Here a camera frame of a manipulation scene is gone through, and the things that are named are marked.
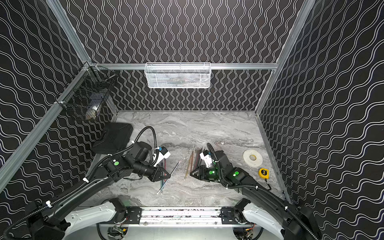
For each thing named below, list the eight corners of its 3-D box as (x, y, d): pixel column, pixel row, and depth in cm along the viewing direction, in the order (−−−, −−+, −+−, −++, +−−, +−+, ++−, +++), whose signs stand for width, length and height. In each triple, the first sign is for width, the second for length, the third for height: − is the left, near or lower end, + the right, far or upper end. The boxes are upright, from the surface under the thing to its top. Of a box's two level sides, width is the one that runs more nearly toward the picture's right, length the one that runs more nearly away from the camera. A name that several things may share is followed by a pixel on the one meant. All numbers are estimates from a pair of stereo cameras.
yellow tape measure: (258, 177, 89) (260, 175, 87) (258, 169, 92) (260, 167, 90) (267, 179, 88) (269, 177, 86) (267, 171, 92) (269, 169, 89)
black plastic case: (97, 154, 98) (91, 149, 93) (108, 128, 112) (104, 122, 107) (125, 154, 98) (121, 149, 93) (133, 128, 112) (130, 122, 107)
